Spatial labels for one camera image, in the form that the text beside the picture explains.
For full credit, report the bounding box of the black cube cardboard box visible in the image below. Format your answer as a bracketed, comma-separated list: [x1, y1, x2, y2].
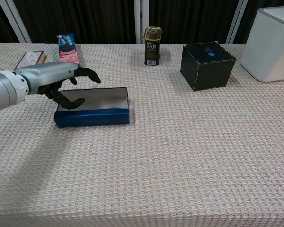
[180, 41, 237, 92]

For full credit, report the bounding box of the dark blue box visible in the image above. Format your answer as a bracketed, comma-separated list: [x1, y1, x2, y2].
[53, 87, 130, 128]

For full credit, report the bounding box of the beige woven tablecloth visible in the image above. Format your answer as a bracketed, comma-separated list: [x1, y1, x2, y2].
[0, 43, 284, 227]

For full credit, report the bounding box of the white square trash bin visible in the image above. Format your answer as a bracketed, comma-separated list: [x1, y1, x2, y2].
[240, 6, 284, 83]

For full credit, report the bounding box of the small brown pink box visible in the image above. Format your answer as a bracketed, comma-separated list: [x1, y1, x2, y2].
[14, 51, 48, 70]

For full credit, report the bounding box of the blue pink snack packet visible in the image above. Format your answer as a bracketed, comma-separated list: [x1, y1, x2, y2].
[56, 33, 80, 66]

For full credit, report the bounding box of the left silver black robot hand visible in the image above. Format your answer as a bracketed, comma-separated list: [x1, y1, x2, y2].
[14, 61, 102, 111]

